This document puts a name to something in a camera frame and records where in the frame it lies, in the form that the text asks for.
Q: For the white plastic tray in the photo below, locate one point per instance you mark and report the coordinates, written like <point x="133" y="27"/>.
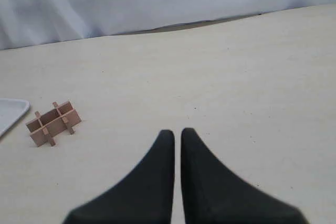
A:
<point x="11" y="111"/>

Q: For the orange notched block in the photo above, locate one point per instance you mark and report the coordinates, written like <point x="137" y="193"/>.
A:
<point x="46" y="134"/>
<point x="64" y="119"/>
<point x="55" y="127"/>
<point x="44" y="119"/>

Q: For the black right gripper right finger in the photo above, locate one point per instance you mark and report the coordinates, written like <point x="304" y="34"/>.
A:
<point x="212" y="193"/>

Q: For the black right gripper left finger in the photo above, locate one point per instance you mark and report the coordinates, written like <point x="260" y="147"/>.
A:
<point x="145" y="195"/>

